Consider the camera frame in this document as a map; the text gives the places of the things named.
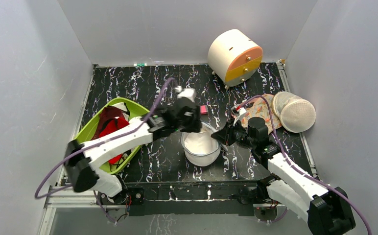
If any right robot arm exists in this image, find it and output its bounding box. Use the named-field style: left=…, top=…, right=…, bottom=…
left=211, top=117, right=355, bottom=235

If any green plastic basket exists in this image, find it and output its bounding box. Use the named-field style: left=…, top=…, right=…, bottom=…
left=75, top=97, right=149, bottom=175

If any red bra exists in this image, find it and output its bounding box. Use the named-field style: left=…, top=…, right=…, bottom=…
left=98, top=117, right=131, bottom=165

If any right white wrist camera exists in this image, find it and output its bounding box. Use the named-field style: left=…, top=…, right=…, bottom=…
left=231, top=105, right=247, bottom=126

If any floral mesh laundry pouch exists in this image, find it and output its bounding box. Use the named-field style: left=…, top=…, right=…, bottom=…
left=230, top=94, right=282, bottom=134

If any pink eraser block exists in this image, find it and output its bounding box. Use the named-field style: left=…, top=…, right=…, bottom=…
left=200, top=105, right=208, bottom=115

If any beige mesh laundry bag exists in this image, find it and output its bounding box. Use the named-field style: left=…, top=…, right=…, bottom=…
left=271, top=92, right=316, bottom=133

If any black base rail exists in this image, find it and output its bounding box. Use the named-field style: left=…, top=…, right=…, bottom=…
left=46, top=181, right=337, bottom=218

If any round white drawer cabinet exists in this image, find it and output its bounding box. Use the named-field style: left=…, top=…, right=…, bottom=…
left=207, top=29, right=263, bottom=90

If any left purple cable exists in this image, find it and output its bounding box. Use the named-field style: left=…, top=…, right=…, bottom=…
left=34, top=77, right=177, bottom=224

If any white bra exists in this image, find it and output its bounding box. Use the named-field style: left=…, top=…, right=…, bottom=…
left=184, top=127, right=218, bottom=155

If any green white marker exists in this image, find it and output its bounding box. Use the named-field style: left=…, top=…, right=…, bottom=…
left=133, top=63, right=148, bottom=67

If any white mesh laundry bag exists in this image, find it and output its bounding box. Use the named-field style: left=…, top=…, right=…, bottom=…
left=180, top=121, right=221, bottom=166

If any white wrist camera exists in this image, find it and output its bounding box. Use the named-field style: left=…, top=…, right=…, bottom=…
left=174, top=86, right=196, bottom=102
left=231, top=105, right=247, bottom=126

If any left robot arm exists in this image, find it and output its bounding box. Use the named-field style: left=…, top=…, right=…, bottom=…
left=64, top=95, right=202, bottom=204

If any dark red garment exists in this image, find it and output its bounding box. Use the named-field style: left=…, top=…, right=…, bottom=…
left=92, top=106, right=130, bottom=140

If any white garment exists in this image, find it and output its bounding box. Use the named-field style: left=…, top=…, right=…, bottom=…
left=112, top=102, right=130, bottom=121

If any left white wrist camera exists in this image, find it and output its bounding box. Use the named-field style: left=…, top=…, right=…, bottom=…
left=174, top=86, right=196, bottom=102

